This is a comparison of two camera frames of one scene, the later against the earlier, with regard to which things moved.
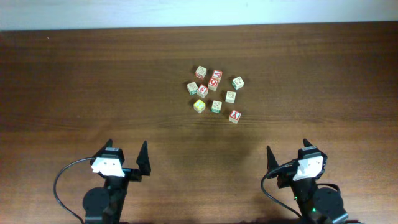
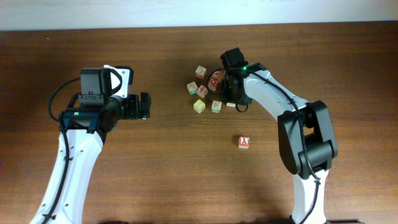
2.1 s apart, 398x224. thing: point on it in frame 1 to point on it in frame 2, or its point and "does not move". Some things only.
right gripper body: x=283 y=178 to x=232 y=95
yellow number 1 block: x=199 y=106 does not move
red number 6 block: x=202 y=91 does not move
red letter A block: x=217 y=74 does not move
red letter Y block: x=234 y=116 to x=244 y=142
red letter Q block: x=212 y=84 does not move
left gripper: x=134 y=175 to x=132 y=112
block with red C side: x=201 y=72 does not move
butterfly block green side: x=216 y=106 does not move
